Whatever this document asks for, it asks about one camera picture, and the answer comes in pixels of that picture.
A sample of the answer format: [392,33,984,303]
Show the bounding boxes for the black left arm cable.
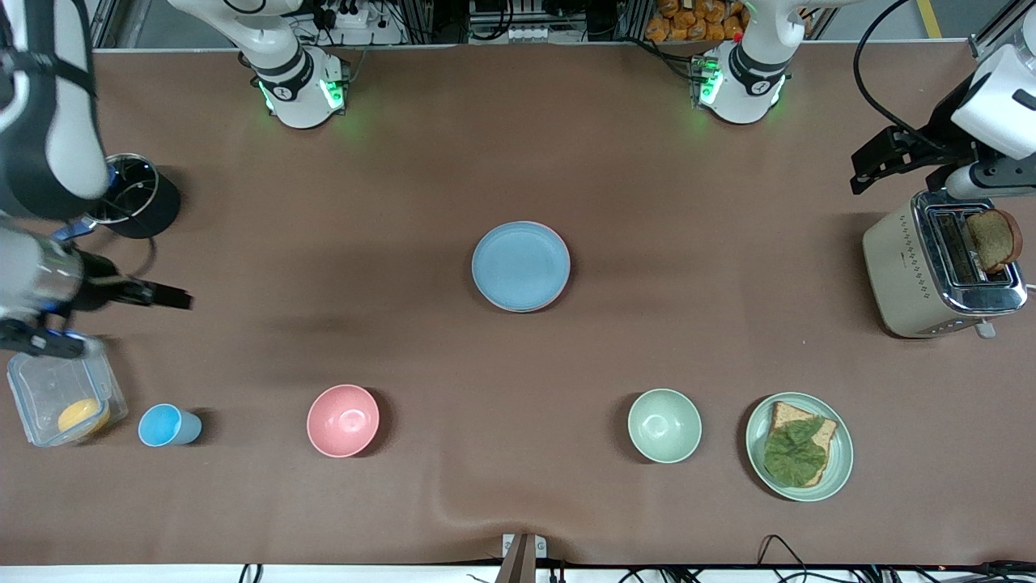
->
[854,0,972,155]

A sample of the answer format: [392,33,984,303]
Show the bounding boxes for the metal table clamp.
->
[502,533,547,583]

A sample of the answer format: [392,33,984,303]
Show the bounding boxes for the orange round food piece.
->
[57,398,111,436]

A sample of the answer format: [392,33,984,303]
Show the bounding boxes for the green lettuce leaf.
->
[763,417,828,488]

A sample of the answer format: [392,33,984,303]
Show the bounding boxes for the orange snack packets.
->
[645,0,749,43]

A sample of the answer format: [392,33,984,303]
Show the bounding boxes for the clear plastic container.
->
[6,344,129,448]

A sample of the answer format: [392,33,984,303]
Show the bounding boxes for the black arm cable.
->
[81,235,156,280]
[854,0,972,155]

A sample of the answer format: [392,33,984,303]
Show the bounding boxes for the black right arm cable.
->
[81,235,156,280]

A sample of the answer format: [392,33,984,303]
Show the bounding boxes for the bread slice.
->
[765,401,839,487]

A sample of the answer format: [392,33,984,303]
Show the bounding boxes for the green bowl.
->
[627,389,703,464]

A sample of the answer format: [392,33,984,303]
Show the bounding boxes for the green plate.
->
[745,392,854,503]

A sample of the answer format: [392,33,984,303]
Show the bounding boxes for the blue cup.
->
[138,403,203,448]

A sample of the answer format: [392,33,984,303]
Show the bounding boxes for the black looped floor cable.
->
[757,534,810,583]

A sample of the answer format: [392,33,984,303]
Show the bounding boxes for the pink bowl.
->
[306,384,381,459]

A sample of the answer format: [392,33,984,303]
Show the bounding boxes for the blue plate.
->
[471,221,569,313]

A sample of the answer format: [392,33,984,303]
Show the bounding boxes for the beige chrome toaster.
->
[861,187,1029,339]

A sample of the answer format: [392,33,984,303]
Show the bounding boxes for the black utensil pot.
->
[85,154,181,240]

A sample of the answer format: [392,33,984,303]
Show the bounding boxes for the white power strip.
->
[312,0,377,30]

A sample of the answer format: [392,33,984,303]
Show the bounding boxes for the brown toast slice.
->
[962,209,1024,274]

